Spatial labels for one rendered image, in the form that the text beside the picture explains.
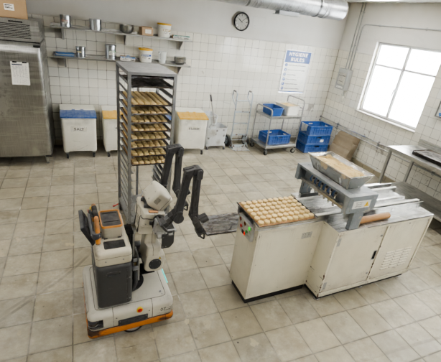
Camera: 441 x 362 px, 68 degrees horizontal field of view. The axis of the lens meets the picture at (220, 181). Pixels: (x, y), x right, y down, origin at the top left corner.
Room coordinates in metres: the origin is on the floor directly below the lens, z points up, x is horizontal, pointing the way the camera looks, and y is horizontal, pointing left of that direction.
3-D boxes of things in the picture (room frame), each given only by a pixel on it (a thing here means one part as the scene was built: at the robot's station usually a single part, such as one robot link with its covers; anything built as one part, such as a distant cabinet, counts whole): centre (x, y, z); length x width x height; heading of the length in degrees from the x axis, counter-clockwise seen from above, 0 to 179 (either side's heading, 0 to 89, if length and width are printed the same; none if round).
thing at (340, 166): (2.81, -1.04, 1.28); 0.54 x 0.27 x 0.06; 27
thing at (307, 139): (7.09, -1.90, 0.30); 0.60 x 0.40 x 0.20; 115
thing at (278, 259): (2.58, -0.59, 0.45); 0.70 x 0.34 x 0.90; 117
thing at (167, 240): (2.25, 0.42, 0.77); 0.28 x 0.16 x 0.22; 27
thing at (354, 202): (2.81, -1.04, 1.01); 0.72 x 0.33 x 0.34; 27
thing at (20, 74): (4.49, 2.87, 1.39); 0.22 x 0.03 x 0.31; 115
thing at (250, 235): (2.41, -0.27, 0.77); 0.24 x 0.04 x 0.14; 27
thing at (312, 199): (2.99, -1.08, 0.87); 2.01 x 0.03 x 0.07; 117
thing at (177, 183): (2.51, 0.37, 1.18); 0.11 x 0.06 x 0.43; 28
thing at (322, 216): (2.73, -1.21, 0.87); 2.01 x 0.03 x 0.07; 117
